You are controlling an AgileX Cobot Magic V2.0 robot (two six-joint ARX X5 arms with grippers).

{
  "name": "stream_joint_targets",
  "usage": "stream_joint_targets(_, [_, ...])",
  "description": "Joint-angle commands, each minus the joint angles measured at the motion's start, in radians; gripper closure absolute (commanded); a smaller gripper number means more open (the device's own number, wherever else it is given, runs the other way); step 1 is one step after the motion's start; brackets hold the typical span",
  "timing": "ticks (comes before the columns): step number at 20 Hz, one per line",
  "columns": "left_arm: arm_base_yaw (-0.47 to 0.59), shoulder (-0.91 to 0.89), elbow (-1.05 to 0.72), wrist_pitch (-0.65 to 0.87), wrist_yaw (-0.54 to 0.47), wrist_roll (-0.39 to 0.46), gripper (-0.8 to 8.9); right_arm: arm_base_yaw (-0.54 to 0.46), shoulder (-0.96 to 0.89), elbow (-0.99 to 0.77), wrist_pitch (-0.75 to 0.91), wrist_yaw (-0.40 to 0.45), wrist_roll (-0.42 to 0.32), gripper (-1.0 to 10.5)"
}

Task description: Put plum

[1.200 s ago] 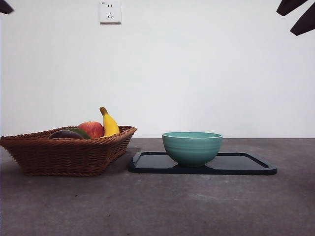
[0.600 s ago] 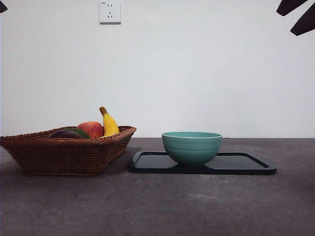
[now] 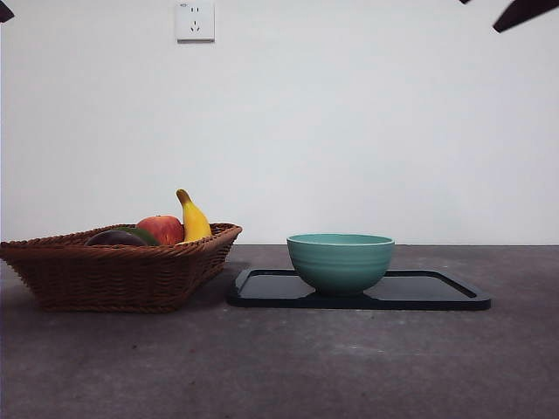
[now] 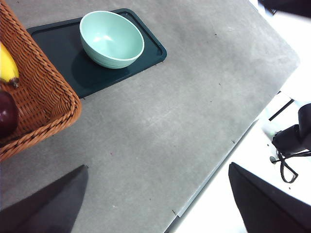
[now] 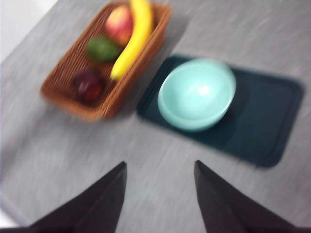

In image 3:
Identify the green avocado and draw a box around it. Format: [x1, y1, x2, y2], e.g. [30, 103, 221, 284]
[114, 226, 162, 246]

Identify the white wall socket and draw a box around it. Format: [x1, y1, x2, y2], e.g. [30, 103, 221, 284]
[176, 2, 216, 44]

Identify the red yellow apple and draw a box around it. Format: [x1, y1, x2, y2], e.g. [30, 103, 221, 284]
[136, 214, 185, 246]

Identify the teal ribbed bowl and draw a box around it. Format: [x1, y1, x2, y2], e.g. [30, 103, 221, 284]
[286, 233, 396, 298]

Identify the dark purple plum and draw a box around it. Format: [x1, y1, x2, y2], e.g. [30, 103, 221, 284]
[85, 230, 145, 247]

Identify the brown wicker basket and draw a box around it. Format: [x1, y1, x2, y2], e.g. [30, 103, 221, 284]
[0, 223, 243, 313]

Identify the yellow banana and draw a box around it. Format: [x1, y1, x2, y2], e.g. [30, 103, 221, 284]
[176, 189, 213, 244]

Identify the black rectangular tray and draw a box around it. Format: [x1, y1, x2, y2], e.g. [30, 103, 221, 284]
[225, 268, 492, 312]

